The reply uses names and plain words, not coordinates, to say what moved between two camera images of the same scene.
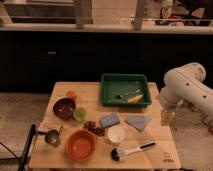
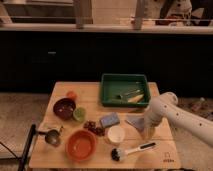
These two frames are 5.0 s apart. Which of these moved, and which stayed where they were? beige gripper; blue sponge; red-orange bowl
Moved: beige gripper
Stayed: blue sponge; red-orange bowl
